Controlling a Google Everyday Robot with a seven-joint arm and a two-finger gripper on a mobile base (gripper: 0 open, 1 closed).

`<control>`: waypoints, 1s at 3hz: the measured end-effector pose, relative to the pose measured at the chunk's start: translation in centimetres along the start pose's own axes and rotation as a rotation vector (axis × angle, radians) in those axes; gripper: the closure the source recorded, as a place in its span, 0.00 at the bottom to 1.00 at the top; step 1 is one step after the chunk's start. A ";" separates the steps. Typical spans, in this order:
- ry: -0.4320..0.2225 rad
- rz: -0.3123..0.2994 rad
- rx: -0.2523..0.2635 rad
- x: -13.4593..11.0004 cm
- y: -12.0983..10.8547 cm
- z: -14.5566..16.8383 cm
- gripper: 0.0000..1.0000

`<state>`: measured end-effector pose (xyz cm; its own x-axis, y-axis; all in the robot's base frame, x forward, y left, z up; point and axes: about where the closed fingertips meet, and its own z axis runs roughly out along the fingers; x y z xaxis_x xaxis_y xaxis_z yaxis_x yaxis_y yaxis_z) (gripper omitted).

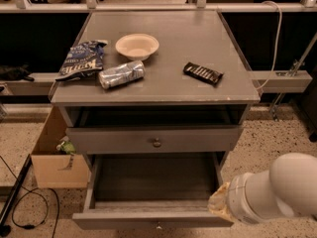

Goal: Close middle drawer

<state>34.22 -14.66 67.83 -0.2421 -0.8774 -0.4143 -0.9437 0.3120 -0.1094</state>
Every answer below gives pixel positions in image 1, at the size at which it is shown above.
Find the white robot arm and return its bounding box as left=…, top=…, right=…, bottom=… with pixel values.
left=208, top=153, right=317, bottom=225

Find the grey wooden drawer cabinet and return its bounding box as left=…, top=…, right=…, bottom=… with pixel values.
left=50, top=9, right=262, bottom=157

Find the grey top drawer with knob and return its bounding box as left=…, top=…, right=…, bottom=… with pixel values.
left=66, top=126, right=243, bottom=154

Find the crushed silver soda can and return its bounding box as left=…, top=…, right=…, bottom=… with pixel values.
left=98, top=60, right=146, bottom=89

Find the dark chocolate bar wrapper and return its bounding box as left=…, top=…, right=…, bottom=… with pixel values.
left=183, top=62, right=223, bottom=85

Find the white paper bowl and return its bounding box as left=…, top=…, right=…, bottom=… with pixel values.
left=115, top=34, right=159, bottom=60

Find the blue chip bag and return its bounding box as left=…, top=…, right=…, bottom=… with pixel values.
left=55, top=40, right=108, bottom=81

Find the green item in box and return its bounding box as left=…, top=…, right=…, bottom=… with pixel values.
left=56, top=136, right=76, bottom=155

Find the cardboard box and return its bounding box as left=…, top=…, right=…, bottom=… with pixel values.
left=31, top=107, right=90, bottom=188

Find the black bag on ledge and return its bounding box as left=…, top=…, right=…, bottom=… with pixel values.
left=0, top=64, right=35, bottom=81

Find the metal diagonal strut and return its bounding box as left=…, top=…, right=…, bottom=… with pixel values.
left=269, top=32, right=317, bottom=121

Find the black floor bar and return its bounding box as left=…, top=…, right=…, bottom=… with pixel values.
left=0, top=156, right=31, bottom=238

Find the white hanging cable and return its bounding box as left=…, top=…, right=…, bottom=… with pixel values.
left=255, top=0, right=284, bottom=91

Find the black floor cable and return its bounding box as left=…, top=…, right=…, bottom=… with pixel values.
left=0, top=154, right=60, bottom=238

